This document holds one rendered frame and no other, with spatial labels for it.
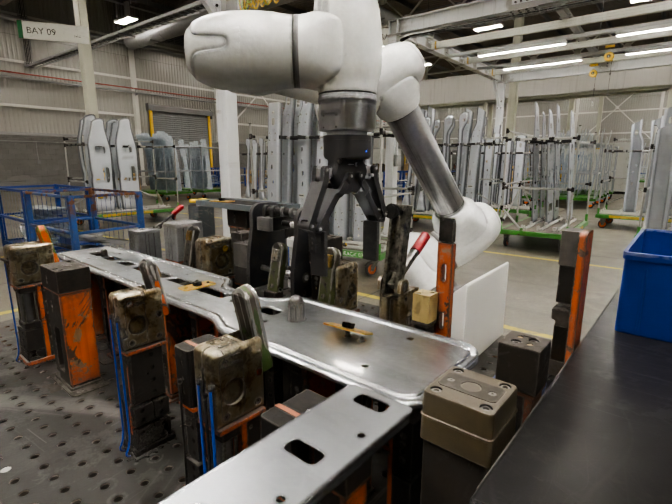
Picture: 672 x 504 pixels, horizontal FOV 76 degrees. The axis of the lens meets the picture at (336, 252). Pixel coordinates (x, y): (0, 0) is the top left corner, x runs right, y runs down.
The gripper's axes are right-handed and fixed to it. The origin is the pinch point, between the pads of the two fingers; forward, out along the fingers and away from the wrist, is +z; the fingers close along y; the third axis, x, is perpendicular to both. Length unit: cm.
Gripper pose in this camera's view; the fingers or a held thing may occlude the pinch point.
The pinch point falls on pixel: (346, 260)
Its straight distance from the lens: 71.8
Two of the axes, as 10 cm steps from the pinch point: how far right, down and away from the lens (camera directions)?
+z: 0.0, 9.8, 2.1
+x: 7.6, 1.4, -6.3
